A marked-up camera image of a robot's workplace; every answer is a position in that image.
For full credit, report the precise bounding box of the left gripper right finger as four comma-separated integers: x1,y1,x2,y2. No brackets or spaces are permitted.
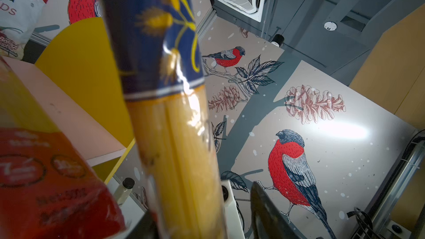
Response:
250,181,299,239

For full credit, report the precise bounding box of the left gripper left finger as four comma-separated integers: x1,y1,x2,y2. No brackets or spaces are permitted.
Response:
126,211,159,239

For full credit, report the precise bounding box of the red spaghetti pack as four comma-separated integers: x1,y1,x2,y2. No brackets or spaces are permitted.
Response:
1,60,126,239

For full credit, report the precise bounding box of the dark spaghetti pack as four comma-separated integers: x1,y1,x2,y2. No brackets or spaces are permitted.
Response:
99,0,227,239

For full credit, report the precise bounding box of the small spice bottle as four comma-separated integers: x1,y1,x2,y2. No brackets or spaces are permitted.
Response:
113,178,135,206

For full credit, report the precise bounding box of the yellow shelf unit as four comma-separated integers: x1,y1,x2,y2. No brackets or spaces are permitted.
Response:
6,18,135,183

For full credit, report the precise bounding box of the Chuba cassava chips bag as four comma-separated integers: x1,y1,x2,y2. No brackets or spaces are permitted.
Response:
1,0,48,60

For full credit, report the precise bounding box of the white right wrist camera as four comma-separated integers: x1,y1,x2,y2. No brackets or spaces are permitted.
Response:
221,180,245,239

